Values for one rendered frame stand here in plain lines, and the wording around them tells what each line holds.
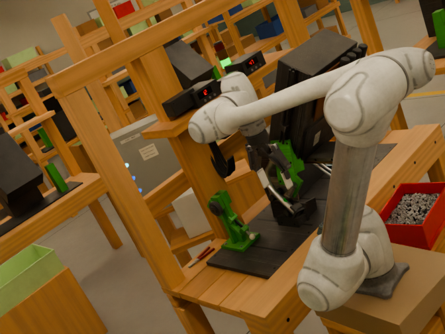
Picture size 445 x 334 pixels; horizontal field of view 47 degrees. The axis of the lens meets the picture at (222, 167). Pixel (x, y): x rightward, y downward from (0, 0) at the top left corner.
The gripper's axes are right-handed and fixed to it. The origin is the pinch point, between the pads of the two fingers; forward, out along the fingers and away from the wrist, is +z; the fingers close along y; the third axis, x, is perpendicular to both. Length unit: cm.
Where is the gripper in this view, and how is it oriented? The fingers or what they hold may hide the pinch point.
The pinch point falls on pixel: (276, 182)
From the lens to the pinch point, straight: 182.0
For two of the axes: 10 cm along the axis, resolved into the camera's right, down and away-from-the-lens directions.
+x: 6.6, -5.1, 5.5
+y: 6.5, 0.0, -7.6
